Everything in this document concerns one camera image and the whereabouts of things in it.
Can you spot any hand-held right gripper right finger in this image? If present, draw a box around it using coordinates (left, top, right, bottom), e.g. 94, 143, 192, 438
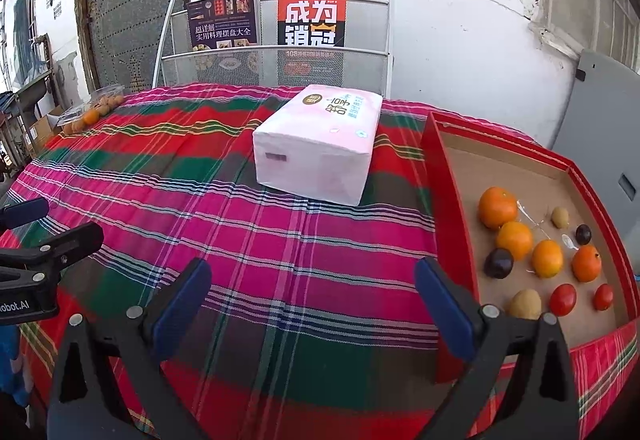
414, 256, 583, 440

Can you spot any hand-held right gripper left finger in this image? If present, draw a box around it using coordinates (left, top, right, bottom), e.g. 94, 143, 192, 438
46, 257, 213, 440

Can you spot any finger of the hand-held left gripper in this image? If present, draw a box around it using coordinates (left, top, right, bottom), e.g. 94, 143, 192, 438
0, 221, 105, 271
0, 197, 51, 232

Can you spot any large dark plum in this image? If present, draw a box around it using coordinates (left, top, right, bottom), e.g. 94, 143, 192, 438
483, 247, 515, 279

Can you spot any large kiwi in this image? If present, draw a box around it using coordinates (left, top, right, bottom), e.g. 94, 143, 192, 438
509, 289, 543, 320

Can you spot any large orange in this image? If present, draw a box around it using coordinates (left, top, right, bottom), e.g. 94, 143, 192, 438
495, 221, 534, 262

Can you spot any small orange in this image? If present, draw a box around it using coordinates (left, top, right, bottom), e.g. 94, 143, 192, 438
531, 239, 565, 279

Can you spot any mandarin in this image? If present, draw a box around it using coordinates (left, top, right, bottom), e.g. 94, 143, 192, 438
478, 187, 519, 230
571, 244, 602, 283

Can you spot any large red tomato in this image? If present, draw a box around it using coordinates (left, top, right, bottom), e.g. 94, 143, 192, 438
549, 283, 578, 317

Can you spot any small red tomato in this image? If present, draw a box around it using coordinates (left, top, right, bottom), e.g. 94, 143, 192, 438
593, 283, 615, 311

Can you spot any red cardboard box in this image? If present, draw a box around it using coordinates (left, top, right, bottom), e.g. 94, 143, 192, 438
420, 110, 636, 386

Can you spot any brown cardboard box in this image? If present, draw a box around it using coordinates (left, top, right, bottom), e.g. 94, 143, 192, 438
27, 105, 66, 146

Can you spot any plaid tablecloth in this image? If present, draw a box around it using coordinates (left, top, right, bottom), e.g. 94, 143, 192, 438
0, 83, 640, 440

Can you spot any pile of small brown eggs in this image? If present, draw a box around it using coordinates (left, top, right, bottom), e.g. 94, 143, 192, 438
62, 93, 125, 135

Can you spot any clear plastic tray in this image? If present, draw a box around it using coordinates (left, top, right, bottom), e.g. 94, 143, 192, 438
57, 83, 126, 136

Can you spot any metal cart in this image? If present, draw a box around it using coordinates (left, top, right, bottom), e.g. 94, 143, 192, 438
12, 34, 63, 158

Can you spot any blue-paned window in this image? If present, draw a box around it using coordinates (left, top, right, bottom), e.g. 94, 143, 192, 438
10, 0, 41, 86

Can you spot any pink white tissue pack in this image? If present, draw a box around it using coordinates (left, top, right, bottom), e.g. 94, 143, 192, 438
252, 84, 384, 207

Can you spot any grey plastic panel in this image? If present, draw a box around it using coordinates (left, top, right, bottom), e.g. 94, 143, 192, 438
550, 48, 640, 266

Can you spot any dark cookbook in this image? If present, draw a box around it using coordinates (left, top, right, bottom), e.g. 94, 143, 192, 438
186, 0, 262, 86

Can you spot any white metal mesh chair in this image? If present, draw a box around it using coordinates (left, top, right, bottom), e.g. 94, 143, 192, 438
151, 0, 394, 101

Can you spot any red and black book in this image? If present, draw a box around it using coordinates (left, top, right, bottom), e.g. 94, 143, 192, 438
277, 0, 347, 86

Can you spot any barred window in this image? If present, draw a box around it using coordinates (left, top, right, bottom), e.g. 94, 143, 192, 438
590, 0, 640, 74

